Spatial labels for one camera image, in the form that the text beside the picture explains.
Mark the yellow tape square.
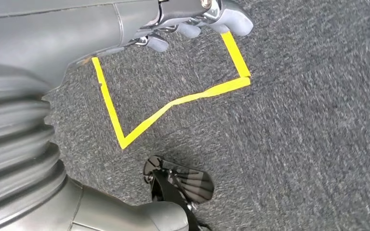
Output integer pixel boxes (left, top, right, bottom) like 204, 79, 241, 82
91, 31, 252, 151

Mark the black robot foot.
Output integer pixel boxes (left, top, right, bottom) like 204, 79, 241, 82
143, 155, 215, 231

